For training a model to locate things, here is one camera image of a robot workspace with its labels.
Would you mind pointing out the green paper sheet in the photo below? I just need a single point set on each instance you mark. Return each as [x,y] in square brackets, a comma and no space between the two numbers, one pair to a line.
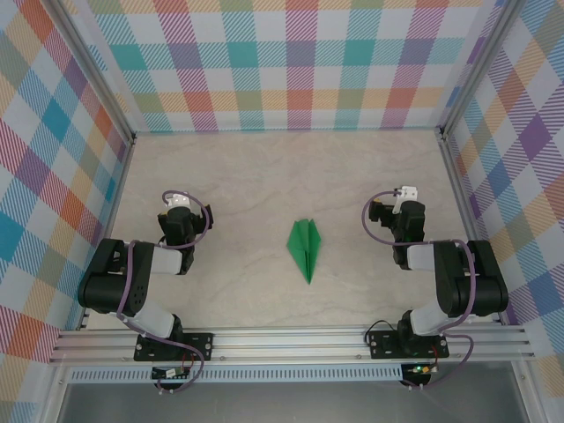
[304,247]

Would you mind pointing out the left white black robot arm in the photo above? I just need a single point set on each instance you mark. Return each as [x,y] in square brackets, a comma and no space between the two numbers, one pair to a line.
[101,286]

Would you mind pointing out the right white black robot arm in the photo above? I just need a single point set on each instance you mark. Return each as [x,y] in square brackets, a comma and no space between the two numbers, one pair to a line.
[454,282]

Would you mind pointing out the right small circuit board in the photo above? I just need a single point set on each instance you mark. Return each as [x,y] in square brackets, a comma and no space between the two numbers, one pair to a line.
[420,369]

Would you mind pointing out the small circuit board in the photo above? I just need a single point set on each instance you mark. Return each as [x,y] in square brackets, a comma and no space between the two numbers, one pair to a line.
[420,369]
[169,373]

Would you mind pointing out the left small circuit board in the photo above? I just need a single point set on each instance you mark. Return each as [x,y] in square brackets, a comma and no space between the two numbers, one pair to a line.
[169,373]

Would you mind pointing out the grey metal panel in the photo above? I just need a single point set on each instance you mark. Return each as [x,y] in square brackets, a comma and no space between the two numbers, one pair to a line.
[286,405]

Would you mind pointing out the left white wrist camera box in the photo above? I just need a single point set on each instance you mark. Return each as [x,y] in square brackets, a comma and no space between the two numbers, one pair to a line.
[180,202]

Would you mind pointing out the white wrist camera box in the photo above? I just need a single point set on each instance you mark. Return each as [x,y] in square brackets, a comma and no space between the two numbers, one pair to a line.
[180,202]
[407,194]

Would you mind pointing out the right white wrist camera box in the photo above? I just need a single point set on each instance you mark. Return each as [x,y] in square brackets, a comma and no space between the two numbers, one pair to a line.
[407,194]

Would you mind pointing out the right aluminium side rail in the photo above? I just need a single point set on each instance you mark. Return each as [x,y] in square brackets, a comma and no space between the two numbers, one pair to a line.
[469,224]

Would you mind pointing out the aluminium side rail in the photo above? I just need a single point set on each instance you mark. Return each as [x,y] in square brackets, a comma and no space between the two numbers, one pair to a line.
[108,233]
[469,224]

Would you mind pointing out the left aluminium side rail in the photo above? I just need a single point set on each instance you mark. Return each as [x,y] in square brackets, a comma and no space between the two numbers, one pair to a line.
[108,233]

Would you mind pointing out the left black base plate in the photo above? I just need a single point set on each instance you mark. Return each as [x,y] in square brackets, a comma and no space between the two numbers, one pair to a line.
[198,346]

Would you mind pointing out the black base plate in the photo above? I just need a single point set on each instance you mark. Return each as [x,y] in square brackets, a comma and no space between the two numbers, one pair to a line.
[198,346]
[383,346]

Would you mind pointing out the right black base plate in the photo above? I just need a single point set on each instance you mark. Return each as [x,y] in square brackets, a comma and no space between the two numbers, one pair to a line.
[383,346]

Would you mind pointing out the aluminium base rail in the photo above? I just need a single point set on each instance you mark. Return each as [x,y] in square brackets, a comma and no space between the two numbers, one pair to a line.
[286,346]

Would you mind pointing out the right aluminium frame post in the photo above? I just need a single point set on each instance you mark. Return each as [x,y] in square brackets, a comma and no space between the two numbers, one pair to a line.
[480,66]

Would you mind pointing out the aluminium frame post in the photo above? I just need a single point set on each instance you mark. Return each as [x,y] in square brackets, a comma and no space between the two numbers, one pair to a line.
[480,66]
[92,70]

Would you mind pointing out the left aluminium frame post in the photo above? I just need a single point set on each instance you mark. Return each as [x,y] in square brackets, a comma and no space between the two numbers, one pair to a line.
[92,70]

